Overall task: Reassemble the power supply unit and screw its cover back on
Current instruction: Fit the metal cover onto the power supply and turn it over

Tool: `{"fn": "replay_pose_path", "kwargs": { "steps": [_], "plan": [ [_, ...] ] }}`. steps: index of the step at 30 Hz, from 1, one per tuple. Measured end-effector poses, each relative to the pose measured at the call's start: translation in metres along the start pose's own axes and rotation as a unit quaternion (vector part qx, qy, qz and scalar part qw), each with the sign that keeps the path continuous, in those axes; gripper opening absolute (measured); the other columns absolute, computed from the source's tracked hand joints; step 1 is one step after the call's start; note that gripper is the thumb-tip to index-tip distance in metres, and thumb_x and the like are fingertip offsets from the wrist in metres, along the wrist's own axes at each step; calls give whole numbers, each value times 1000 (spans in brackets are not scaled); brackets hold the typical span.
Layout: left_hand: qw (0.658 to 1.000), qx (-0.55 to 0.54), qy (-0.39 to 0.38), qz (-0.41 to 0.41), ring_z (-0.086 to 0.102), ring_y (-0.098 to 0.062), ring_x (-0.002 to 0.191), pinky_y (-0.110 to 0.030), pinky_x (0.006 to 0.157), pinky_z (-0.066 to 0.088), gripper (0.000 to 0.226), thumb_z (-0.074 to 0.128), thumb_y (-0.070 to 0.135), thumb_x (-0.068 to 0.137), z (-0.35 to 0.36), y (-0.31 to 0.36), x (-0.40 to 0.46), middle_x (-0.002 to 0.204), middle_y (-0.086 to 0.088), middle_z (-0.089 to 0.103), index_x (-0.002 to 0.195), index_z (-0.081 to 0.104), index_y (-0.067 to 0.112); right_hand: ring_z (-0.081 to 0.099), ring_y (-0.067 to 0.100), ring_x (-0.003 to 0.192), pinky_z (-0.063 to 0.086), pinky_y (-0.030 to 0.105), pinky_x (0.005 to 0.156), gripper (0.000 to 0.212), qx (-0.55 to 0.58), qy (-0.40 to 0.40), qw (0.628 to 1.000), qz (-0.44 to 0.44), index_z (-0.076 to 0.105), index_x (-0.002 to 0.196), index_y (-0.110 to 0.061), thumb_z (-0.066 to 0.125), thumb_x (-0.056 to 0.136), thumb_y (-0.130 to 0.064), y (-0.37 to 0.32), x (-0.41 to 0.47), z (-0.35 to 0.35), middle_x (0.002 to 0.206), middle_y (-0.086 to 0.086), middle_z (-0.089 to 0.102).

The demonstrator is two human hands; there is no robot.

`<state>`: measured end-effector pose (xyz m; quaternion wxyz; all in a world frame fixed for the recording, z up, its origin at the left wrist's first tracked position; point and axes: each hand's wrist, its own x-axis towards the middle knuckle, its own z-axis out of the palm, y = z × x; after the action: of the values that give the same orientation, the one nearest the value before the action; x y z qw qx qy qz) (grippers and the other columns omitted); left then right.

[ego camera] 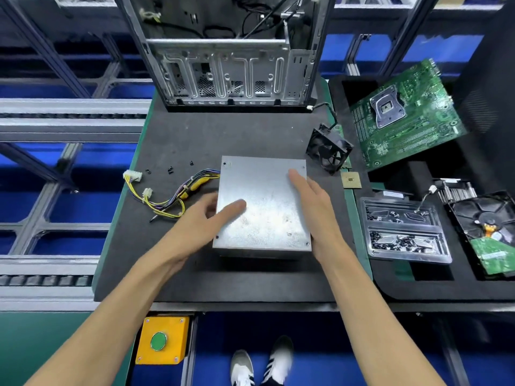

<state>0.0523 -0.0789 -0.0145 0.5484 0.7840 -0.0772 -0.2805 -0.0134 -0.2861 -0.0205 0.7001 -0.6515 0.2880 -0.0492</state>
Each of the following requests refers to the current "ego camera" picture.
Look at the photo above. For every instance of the person's right hand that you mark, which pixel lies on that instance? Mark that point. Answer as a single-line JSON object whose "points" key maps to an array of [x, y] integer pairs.
{"points": [[318, 221]]}

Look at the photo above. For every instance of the person's left hand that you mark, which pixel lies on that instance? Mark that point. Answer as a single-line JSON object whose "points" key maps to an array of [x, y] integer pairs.
{"points": [[197, 229]]}

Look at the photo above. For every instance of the grey power supply cover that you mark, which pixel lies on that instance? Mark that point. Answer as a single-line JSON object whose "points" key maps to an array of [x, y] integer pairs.
{"points": [[261, 205]]}

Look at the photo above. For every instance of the small black screws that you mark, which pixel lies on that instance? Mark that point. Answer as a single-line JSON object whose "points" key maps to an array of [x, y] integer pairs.
{"points": [[169, 169]]}

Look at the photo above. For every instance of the person's right forearm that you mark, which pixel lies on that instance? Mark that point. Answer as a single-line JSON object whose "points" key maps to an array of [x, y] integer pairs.
{"points": [[378, 325]]}

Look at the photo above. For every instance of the person's left forearm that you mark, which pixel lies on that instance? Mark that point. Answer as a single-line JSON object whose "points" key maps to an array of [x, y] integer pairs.
{"points": [[101, 329]]}

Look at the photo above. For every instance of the person's right shoe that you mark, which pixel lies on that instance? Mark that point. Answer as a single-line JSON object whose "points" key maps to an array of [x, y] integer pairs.
{"points": [[279, 362]]}

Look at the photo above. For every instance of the person's shoe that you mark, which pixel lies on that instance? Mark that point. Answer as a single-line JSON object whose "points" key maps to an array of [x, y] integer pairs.
{"points": [[279, 362], [242, 368]]}

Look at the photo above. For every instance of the person's left shoe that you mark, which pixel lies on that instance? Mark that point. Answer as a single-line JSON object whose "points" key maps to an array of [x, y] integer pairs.
{"points": [[242, 368]]}

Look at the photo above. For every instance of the small square processor chip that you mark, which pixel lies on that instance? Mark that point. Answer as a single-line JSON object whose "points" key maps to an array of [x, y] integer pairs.
{"points": [[350, 180]]}

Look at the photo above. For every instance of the black cooling fan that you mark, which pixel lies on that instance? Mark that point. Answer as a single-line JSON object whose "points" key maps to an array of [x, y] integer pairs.
{"points": [[328, 147]]}

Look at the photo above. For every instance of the clear plastic screw tray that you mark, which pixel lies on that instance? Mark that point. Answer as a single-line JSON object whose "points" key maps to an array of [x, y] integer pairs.
{"points": [[405, 229]]}

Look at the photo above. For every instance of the black foam work mat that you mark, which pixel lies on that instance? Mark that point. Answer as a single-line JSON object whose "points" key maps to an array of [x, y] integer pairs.
{"points": [[177, 132]]}

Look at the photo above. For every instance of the yellow button box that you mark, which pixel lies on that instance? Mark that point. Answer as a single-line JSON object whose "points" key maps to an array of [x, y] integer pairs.
{"points": [[161, 340]]}

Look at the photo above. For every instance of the green motherboard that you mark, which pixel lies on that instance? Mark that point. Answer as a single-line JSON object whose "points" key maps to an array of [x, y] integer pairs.
{"points": [[406, 116]]}

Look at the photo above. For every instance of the silver heatsink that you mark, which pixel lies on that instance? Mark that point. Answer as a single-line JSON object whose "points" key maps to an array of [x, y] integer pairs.
{"points": [[457, 191]]}

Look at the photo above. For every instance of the silver computer tower chassis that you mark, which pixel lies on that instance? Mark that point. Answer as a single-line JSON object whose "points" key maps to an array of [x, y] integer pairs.
{"points": [[217, 68]]}

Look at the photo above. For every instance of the black hard disk drive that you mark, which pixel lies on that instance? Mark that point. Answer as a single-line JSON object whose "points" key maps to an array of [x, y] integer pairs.
{"points": [[487, 233]]}

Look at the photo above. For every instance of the black foam parts tray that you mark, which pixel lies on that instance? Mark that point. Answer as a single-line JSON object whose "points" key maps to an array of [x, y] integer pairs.
{"points": [[491, 108]]}

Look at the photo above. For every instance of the aluminium conveyor frame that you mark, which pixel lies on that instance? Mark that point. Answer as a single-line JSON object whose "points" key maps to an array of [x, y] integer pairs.
{"points": [[64, 116]]}

